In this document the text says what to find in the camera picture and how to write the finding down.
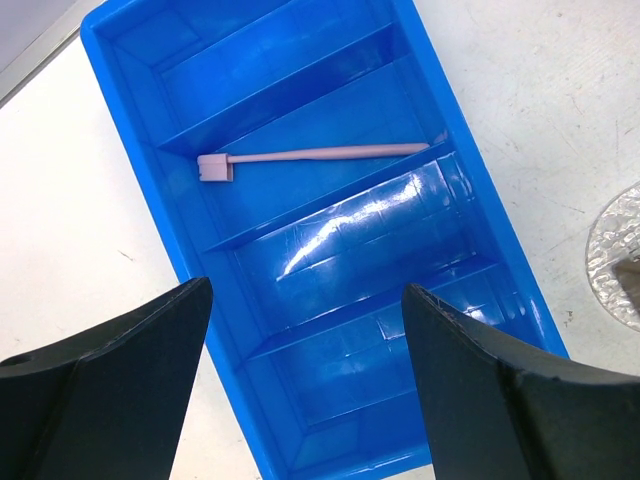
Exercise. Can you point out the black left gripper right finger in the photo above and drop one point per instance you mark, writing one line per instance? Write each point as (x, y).
(495, 407)

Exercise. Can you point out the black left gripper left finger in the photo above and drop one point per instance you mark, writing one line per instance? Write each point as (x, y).
(110, 401)

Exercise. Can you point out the clear holder with wooden ends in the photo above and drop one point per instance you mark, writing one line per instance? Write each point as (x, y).
(627, 274)

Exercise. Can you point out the clear textured oval tray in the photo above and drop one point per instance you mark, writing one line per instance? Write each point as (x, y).
(614, 236)

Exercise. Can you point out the pink toothbrush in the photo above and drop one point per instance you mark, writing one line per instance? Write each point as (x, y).
(219, 167)

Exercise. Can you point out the blue plastic divided bin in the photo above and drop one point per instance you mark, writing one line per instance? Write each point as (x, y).
(308, 259)

